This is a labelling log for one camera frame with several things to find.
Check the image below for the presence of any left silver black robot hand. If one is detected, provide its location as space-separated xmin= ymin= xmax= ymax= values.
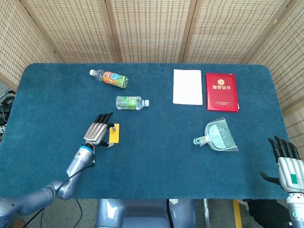
xmin=83 ymin=112 xmax=117 ymax=149

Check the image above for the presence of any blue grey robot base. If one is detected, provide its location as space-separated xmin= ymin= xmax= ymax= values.
xmin=94 ymin=199 xmax=198 ymax=228

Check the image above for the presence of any black cables and equipment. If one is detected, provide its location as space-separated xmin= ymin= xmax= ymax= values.
xmin=0 ymin=87 xmax=17 ymax=126

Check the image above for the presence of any mint green mini dustpan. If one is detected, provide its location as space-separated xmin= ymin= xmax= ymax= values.
xmin=192 ymin=120 xmax=235 ymax=152

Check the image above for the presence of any red certificate folder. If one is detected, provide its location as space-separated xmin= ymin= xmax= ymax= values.
xmin=205 ymin=73 xmax=240 ymax=113

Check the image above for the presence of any orange cartoon label bottle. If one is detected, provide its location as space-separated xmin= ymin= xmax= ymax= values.
xmin=89 ymin=69 xmax=130 ymax=90

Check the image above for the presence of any clear plastic dustpan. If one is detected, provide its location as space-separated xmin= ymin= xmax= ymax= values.
xmin=199 ymin=117 xmax=239 ymax=152

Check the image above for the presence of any white paper sheet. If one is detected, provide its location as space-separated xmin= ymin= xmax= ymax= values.
xmin=172 ymin=69 xmax=204 ymax=105

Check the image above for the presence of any black bag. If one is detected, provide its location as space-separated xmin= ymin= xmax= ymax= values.
xmin=244 ymin=199 xmax=292 ymax=228

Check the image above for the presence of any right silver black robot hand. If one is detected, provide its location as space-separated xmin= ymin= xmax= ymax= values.
xmin=260 ymin=135 xmax=304 ymax=193

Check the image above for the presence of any blue velvet table cloth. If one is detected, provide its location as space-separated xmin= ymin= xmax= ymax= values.
xmin=0 ymin=62 xmax=296 ymax=200

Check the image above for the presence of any woven bamboo folding screen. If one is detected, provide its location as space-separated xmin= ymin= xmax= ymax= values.
xmin=0 ymin=0 xmax=304 ymax=148

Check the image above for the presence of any yellow card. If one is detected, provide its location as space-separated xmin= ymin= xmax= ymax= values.
xmin=108 ymin=123 xmax=121 ymax=144

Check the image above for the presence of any metal table leg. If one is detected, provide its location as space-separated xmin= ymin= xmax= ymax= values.
xmin=202 ymin=199 xmax=211 ymax=228

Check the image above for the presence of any green label water bottle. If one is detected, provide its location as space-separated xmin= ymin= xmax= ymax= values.
xmin=115 ymin=95 xmax=150 ymax=111

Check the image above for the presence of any black floor cable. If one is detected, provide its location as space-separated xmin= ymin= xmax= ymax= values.
xmin=23 ymin=198 xmax=84 ymax=228

